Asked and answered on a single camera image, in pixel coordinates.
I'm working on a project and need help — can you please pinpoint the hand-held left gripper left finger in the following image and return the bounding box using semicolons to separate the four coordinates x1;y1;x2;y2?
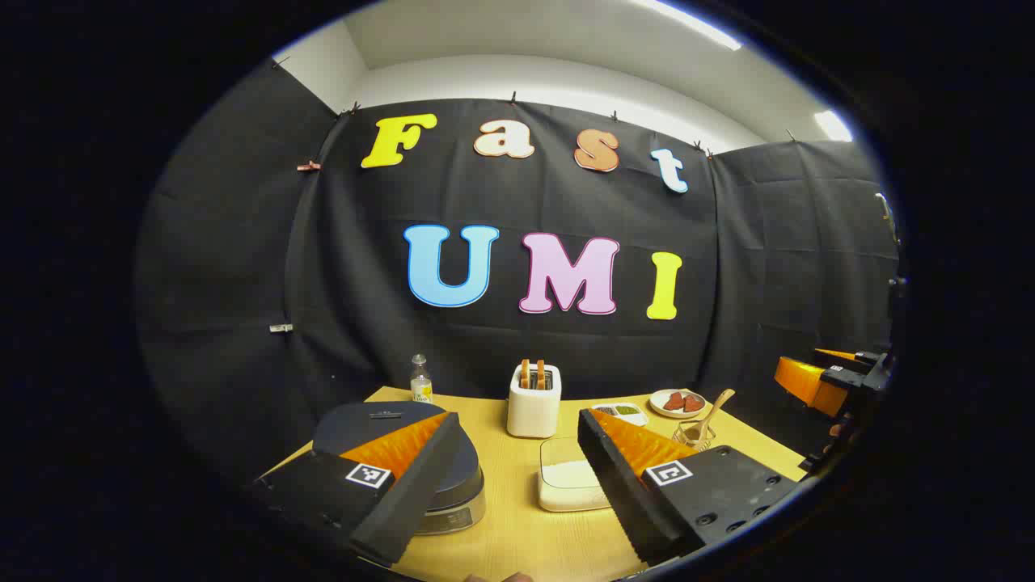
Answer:
247;411;462;567

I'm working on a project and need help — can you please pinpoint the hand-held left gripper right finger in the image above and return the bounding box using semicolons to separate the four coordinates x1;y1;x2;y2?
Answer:
576;407;801;567

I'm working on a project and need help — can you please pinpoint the black rice cooker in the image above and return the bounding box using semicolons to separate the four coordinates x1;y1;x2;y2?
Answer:
311;402;488;536

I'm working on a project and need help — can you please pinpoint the wooden spoon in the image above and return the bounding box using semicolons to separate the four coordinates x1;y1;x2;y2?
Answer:
683;388;737;447

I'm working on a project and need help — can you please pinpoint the wire metal chopstick holder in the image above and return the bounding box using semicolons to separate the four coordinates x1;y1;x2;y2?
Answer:
673;420;717;452

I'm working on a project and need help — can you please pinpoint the white container with clear lid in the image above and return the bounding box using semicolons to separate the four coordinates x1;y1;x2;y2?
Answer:
537;436;615;513

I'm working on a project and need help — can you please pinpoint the white divided dish with beans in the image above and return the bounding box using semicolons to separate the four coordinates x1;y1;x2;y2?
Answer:
592;403;650;428

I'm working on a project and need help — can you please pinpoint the round white plate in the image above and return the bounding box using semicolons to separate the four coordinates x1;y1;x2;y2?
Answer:
649;389;708;420

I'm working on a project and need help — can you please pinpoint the small clear bottle yellow label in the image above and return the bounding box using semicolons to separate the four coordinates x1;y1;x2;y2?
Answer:
410;354;434;405

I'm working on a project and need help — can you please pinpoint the white toaster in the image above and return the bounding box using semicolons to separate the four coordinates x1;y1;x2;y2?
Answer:
507;364;563;439

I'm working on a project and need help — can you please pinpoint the long ceiling light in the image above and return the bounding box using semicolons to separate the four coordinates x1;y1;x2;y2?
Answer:
813;109;854;144

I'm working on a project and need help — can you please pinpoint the black backdrop cloth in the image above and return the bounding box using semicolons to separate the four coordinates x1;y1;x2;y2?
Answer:
133;61;902;486

